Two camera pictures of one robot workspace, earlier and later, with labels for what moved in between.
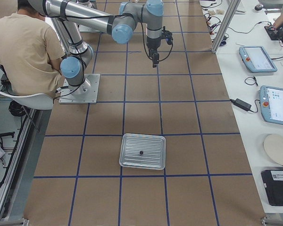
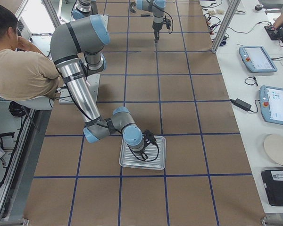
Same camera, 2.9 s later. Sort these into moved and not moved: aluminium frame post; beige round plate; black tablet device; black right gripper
Moved: black right gripper
Not moved: aluminium frame post; black tablet device; beige round plate
